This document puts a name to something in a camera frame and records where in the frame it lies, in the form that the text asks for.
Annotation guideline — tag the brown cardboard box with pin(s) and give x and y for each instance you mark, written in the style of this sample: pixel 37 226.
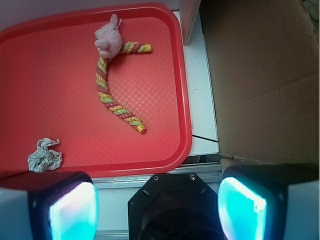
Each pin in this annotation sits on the brown cardboard box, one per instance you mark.
pixel 263 57

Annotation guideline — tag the twisted multicolour rope toy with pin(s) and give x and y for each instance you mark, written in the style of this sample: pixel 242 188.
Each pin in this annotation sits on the twisted multicolour rope toy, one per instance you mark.
pixel 101 78

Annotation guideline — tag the crumpled grey paper ball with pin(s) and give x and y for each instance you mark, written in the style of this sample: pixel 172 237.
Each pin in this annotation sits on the crumpled grey paper ball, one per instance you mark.
pixel 44 158

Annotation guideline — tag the pink plush bunny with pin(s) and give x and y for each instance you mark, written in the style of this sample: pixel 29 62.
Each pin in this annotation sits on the pink plush bunny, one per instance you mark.
pixel 108 39

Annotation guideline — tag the red plastic tray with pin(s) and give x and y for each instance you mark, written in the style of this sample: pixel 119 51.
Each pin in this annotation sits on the red plastic tray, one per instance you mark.
pixel 48 90

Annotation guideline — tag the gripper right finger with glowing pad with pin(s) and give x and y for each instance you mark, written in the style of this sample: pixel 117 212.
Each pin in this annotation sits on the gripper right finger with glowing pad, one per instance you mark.
pixel 270 202

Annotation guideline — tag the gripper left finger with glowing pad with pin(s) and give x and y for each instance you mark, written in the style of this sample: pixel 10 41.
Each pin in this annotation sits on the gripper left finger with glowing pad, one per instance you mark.
pixel 49 205

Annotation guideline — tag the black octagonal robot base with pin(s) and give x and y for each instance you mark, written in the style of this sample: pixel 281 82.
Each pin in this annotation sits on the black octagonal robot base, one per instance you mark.
pixel 172 206

